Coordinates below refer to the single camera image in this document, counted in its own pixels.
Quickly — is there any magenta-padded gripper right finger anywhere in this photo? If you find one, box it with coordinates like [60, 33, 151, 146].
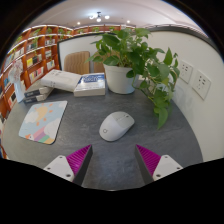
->
[134, 144, 184, 185]

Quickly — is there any blue and white book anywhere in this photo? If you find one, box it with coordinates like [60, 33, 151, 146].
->
[73, 73, 107, 98]

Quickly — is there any green plant in white pot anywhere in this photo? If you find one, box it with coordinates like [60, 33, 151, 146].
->
[85, 27, 181, 130]

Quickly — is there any white wall socket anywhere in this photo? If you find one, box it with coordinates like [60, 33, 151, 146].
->
[191, 69, 212, 100]
[179, 59, 194, 84]

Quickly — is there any orange wooden shelf unit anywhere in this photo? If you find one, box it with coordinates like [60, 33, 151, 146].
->
[0, 23, 137, 160]

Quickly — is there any light grey computer mouse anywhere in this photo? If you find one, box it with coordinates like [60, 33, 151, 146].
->
[98, 111, 136, 142]

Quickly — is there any dark grey hardcover book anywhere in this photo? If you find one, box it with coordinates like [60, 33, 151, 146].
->
[23, 85, 54, 99]
[23, 93, 52, 105]

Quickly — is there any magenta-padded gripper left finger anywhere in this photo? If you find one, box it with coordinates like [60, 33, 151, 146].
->
[43, 144, 94, 187]

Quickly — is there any ceiling lamp with bulbs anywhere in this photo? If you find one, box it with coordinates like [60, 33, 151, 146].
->
[88, 11, 111, 23]

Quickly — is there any sun and cloud mouse pad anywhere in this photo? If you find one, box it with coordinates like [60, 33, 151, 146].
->
[18, 100, 69, 146]

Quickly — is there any thick white book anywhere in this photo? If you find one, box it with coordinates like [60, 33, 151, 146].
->
[39, 69, 83, 93]

